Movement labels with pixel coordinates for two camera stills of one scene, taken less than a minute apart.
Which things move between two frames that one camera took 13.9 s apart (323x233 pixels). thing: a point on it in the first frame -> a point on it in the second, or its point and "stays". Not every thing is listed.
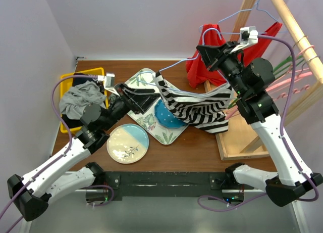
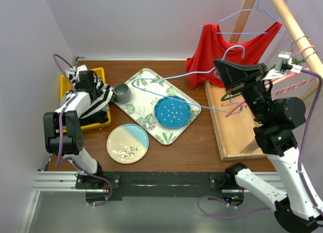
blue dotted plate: (165, 118) stays
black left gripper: (144, 100) -> (97, 92)
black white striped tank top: (205, 110) -> (104, 96)
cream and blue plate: (127, 143) stays
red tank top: (199, 73) stays
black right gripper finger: (208, 53) -> (232, 74)
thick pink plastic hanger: (281, 96) -> (279, 90)
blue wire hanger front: (184, 60) -> (223, 58)
